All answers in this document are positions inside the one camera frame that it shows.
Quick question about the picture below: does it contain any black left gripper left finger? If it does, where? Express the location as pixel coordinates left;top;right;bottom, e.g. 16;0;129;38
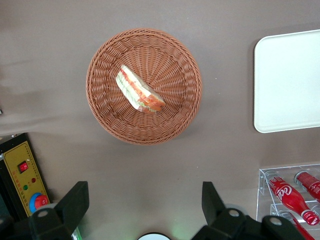
28;181;90;240

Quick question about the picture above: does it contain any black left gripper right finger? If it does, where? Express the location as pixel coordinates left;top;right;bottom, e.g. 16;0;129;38
192;181;298;240

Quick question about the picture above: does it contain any triangle sandwich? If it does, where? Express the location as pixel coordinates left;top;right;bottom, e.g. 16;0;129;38
115;64;166;114

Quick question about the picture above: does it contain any round brown wicker basket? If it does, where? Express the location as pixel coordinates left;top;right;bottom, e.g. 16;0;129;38
85;27;203;146

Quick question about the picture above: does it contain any white rectangular plastic tray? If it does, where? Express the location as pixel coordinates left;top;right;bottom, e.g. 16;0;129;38
253;29;320;134

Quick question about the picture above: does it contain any red emergency stop button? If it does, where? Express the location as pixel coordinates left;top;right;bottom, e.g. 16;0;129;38
29;192;50;214

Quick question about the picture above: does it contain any clear acrylic bottle rack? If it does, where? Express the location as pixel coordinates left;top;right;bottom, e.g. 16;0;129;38
256;163;320;240

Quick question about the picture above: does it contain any black control box yellow panel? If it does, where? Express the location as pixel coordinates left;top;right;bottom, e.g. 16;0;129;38
0;132;51;226

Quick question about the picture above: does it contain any red cola bottle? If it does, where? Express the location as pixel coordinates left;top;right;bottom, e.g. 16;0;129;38
294;171;320;203
287;212;316;240
268;175;320;226

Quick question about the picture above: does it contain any red rocker power switch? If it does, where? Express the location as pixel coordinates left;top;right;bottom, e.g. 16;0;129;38
16;161;30;175

